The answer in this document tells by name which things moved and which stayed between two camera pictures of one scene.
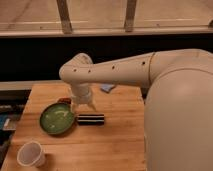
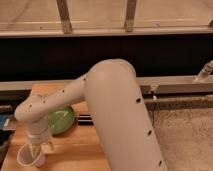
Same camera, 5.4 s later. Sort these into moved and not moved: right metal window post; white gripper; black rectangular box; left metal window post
Moved: white gripper
Not moved: left metal window post; black rectangular box; right metal window post
